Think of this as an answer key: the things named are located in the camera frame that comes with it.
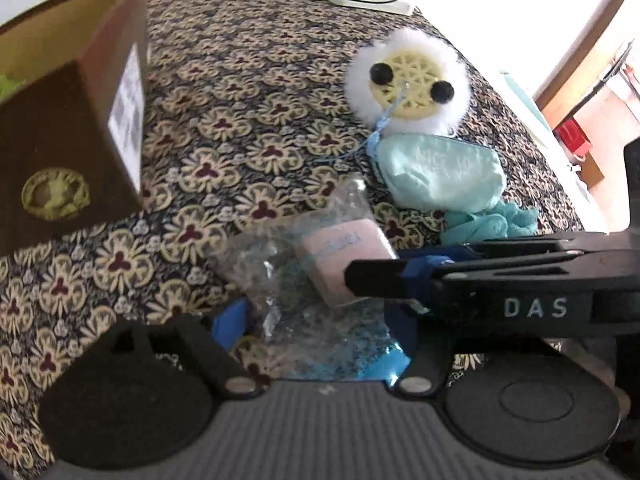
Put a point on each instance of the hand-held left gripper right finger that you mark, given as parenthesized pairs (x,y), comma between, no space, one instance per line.
(400,320)

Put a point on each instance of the floral patterned blanket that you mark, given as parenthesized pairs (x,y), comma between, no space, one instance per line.
(240,85)

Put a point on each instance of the flat brown cardboard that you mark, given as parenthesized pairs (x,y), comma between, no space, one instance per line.
(595,167)

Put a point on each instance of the green plush toy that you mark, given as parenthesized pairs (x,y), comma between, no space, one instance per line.
(7,87)

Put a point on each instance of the teal crumpled cloth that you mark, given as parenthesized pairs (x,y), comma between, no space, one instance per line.
(490,225)

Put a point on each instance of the mint green fabric pouch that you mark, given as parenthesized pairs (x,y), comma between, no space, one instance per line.
(440,170)

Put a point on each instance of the white fluffy toy yellow face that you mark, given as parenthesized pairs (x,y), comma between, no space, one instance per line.
(410,80)

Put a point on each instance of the light green sheet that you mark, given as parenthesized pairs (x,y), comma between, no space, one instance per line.
(525,102)

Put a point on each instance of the brown cardboard box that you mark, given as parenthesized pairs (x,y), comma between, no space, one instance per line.
(60,135)

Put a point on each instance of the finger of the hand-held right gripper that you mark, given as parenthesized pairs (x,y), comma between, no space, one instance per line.
(380,277)
(450,252)

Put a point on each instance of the wooden door frame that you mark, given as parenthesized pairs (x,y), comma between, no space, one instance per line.
(590,50)

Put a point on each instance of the clear plastic bag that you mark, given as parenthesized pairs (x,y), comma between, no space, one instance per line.
(260,260)

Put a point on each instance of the red box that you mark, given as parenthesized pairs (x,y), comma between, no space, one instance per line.
(572,137)

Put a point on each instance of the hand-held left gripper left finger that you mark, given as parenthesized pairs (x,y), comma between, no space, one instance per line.
(230,320)

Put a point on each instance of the pink sponge block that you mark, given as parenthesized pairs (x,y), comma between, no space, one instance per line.
(340,250)

